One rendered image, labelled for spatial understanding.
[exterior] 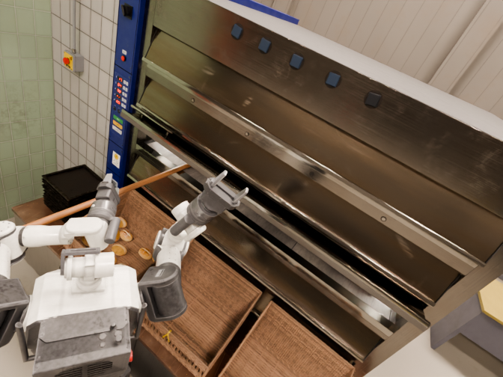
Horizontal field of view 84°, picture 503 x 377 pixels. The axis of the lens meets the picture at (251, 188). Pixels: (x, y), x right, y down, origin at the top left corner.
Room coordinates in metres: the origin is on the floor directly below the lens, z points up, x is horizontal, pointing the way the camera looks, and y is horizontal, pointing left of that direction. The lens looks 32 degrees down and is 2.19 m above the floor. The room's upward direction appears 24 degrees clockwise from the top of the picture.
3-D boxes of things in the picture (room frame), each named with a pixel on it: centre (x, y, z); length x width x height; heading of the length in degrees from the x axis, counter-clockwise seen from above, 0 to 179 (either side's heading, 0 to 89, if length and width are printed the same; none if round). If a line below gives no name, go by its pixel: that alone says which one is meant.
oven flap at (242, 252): (1.23, -0.05, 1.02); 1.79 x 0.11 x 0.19; 71
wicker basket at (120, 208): (1.17, 0.59, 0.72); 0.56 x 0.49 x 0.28; 72
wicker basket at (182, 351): (0.97, 0.02, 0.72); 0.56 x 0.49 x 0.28; 72
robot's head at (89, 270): (0.44, 0.31, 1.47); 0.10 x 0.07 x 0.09; 126
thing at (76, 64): (1.68, 1.38, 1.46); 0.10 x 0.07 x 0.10; 71
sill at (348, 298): (1.25, -0.05, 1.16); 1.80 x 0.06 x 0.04; 71
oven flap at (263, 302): (1.23, -0.05, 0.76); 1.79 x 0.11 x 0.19; 71
